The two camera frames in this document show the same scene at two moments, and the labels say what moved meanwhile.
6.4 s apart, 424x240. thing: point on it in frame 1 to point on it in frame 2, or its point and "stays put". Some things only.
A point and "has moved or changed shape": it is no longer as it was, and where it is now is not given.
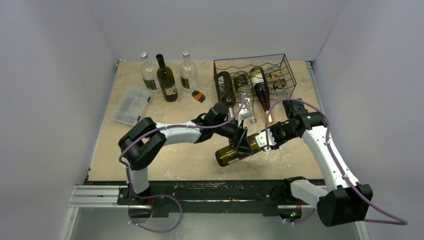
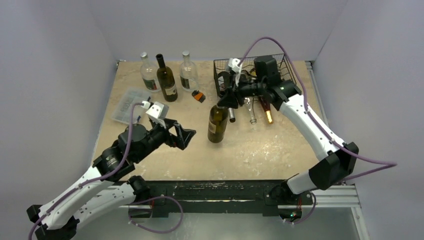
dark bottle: [227, 155] has moved or changed shape
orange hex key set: [198, 95] stays put
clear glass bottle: [149, 73] stays put
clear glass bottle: [188, 73] stays put
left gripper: [239, 140] to [183, 135]
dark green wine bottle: [167, 81] stays put
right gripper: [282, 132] to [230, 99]
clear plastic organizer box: [131, 106] stays put
